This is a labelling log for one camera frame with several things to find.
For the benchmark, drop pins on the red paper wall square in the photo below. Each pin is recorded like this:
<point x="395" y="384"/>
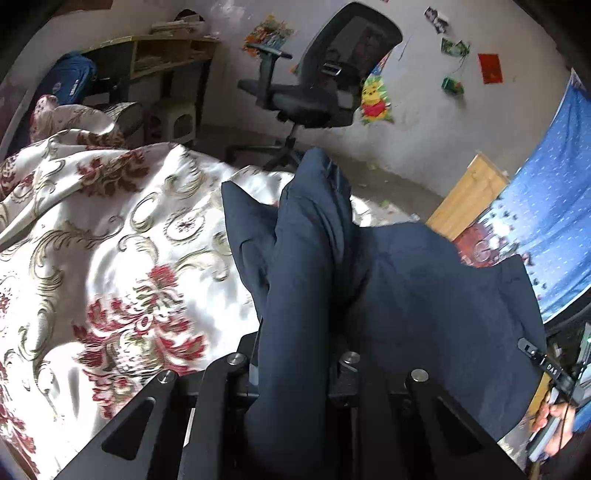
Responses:
<point x="490" y="68"/>

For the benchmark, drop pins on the blue bag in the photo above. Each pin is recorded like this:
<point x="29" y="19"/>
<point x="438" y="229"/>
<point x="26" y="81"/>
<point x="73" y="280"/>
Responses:
<point x="69" y="81"/>

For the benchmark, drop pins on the plastic stool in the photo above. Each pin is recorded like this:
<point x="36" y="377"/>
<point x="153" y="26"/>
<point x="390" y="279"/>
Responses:
<point x="173" y="122"/>

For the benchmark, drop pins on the wall photos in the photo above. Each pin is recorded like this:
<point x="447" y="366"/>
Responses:
<point x="437" y="19"/>

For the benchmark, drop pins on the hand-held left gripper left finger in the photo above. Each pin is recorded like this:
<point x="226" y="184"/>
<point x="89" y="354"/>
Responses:
<point x="240" y="364"/>

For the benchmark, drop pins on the wooden desk with shelf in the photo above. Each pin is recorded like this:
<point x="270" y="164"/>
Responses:
<point x="152" y="55"/>

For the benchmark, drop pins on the stack of papers and books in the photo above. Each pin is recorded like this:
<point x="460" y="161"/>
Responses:
<point x="178" y="23"/>

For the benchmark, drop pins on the navy puffer jacket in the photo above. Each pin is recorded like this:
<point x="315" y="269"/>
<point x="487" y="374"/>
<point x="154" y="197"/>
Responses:
<point x="323" y="277"/>

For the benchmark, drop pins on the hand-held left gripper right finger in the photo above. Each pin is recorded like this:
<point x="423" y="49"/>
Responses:
<point x="344" y="383"/>

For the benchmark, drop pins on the yellow bear wall poster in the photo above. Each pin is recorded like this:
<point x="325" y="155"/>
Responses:
<point x="375" y="99"/>

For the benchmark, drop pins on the cartoon figures wall poster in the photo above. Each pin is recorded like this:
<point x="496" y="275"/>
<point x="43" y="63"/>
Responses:
<point x="381" y="64"/>

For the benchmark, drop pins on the person's right hand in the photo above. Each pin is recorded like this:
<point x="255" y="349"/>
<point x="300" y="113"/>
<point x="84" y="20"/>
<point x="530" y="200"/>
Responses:
<point x="556" y="429"/>

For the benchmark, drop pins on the colourful wall poster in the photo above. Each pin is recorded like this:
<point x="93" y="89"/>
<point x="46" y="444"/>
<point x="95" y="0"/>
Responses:
<point x="268" y="34"/>

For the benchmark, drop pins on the blue printed wall cloth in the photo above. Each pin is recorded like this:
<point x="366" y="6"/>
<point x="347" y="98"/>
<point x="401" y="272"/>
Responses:
<point x="549" y="194"/>

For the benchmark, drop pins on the black office chair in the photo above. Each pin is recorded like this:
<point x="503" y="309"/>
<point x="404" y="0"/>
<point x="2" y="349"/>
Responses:
<point x="323" y="87"/>

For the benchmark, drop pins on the wooden board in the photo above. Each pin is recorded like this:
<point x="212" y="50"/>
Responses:
<point x="471" y="198"/>

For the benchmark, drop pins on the green wall sticker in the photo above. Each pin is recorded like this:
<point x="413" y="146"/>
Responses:
<point x="455" y="46"/>
<point x="452" y="86"/>

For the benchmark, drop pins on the floral printed blanket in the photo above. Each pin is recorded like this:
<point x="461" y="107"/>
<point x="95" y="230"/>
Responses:
<point x="115" y="258"/>

